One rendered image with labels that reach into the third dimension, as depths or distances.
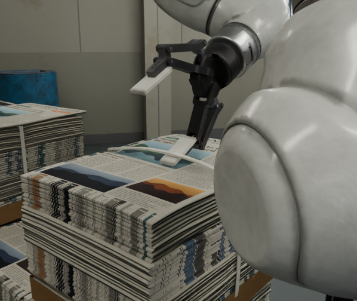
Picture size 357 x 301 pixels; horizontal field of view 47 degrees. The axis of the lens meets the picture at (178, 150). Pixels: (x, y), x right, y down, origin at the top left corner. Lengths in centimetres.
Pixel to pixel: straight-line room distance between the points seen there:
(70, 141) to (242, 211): 88
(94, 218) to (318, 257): 36
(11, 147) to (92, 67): 403
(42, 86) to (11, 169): 333
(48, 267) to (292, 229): 49
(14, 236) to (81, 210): 46
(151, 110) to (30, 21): 167
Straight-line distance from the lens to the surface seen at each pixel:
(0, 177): 103
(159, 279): 52
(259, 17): 80
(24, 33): 506
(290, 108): 26
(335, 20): 29
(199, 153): 74
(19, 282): 84
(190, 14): 85
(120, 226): 51
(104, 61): 502
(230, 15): 81
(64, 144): 112
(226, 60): 72
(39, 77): 433
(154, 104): 488
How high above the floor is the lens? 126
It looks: 15 degrees down
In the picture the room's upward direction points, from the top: straight up
